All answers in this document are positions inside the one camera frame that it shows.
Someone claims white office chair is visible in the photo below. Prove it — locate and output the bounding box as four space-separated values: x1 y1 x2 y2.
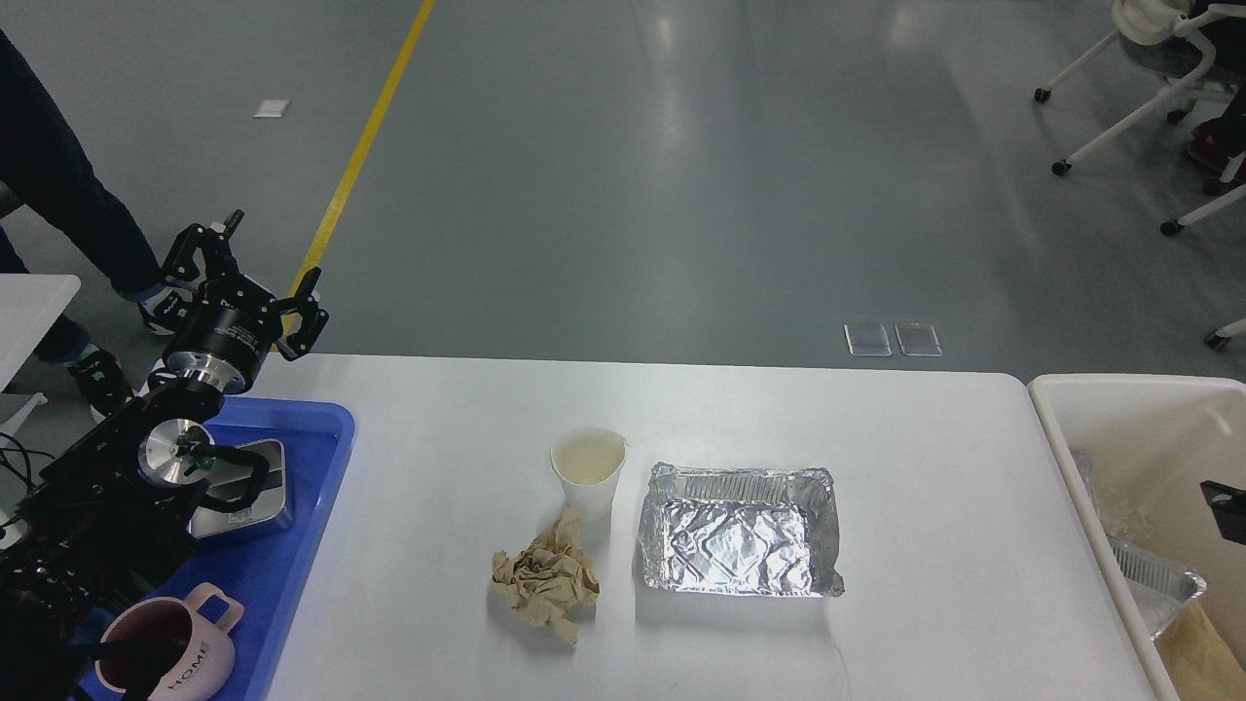
1032 1 1244 177

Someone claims square stainless steel tray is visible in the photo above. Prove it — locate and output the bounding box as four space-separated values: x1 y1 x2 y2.
188 438 293 547

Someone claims blue plastic tray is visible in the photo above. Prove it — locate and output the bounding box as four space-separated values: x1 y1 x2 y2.
74 393 355 701

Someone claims clear floor plate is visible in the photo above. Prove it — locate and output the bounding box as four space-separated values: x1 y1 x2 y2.
844 322 893 359
893 322 943 356

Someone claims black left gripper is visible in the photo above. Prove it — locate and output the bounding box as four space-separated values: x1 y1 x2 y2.
161 209 329 395

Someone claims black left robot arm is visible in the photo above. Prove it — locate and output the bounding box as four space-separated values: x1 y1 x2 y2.
1 210 328 700

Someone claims person in dark jeans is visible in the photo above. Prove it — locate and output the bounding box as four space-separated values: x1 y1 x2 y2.
1 35 189 420

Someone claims white side table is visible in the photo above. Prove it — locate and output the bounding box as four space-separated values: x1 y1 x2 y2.
1 274 81 390

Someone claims clear floor plate left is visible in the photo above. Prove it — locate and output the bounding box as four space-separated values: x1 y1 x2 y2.
844 322 893 359

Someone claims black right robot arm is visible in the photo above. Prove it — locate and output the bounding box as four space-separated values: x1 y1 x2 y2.
1200 481 1246 545

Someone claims crumpled brown paper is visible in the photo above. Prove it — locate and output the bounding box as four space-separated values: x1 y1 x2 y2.
491 506 601 646

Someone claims pink HOME mug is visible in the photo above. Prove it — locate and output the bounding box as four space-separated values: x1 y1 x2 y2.
93 581 245 700

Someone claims white plastic bin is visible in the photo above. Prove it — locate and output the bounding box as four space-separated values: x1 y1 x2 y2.
1029 374 1245 700

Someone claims white paper cup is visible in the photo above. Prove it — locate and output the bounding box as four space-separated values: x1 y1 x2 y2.
549 426 628 522

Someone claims aluminium foil container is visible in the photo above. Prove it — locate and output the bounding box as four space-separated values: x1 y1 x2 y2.
638 462 846 598

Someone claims clear floor plate right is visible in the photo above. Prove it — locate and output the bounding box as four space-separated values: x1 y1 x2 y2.
893 322 943 356

